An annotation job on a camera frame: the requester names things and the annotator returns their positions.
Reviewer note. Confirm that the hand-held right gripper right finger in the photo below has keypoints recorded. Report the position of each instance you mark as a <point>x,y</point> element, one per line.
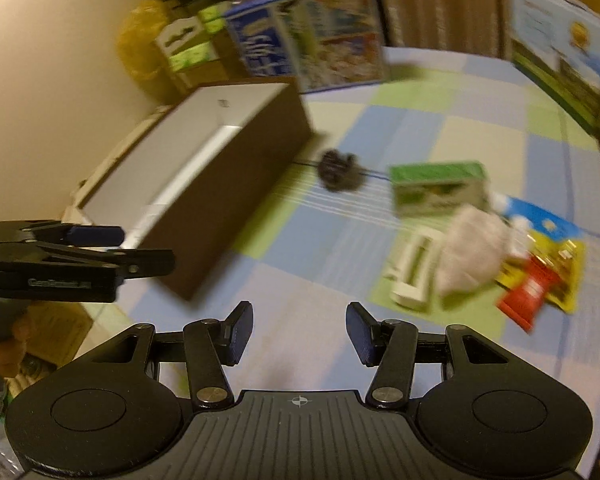
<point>360,335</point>

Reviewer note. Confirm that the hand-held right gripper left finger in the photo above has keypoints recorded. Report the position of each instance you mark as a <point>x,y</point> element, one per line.
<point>240,332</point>

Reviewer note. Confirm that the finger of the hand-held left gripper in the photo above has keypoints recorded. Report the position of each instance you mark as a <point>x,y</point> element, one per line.
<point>145,262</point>
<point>95,234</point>

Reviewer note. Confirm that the brown cardboard storage box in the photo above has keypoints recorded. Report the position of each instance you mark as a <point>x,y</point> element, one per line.
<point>230,185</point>

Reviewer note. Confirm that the white plastic bag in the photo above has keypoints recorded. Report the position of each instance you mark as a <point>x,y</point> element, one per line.
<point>472,250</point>

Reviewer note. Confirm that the green medicine box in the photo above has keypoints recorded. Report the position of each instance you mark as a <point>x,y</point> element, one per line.
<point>435,187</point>

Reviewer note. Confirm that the red snack packet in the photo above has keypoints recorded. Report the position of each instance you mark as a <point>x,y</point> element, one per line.
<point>525,300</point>

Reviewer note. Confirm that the yellow snack packet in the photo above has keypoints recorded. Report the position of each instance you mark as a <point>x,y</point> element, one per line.
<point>570,280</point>

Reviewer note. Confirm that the person's left hand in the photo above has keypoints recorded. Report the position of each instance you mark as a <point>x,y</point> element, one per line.
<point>4,356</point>

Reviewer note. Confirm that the white plastic holder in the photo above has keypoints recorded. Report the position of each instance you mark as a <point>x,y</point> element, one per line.
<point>406,296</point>

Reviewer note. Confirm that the checked tablecloth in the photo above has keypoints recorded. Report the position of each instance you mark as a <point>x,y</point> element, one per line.
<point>330,260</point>

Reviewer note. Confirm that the small black clip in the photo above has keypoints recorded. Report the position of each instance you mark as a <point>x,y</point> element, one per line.
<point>336,170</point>

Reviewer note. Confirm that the yellow plastic bag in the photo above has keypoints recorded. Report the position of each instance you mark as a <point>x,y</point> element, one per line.
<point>140,45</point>

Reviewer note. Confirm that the stack of green tissue packs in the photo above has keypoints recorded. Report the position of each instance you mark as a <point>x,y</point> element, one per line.
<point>192,54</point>

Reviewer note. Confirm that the cardboard box of tissues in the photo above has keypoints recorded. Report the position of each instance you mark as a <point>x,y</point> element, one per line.
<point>215,67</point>

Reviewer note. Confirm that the blue snack packet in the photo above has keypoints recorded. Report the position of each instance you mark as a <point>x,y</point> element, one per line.
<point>545,215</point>

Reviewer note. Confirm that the blue milk carton case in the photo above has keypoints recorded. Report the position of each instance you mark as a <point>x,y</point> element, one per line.
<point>305,35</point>

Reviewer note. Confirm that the light blue gift case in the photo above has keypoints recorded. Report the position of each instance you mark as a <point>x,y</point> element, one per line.
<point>555,45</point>

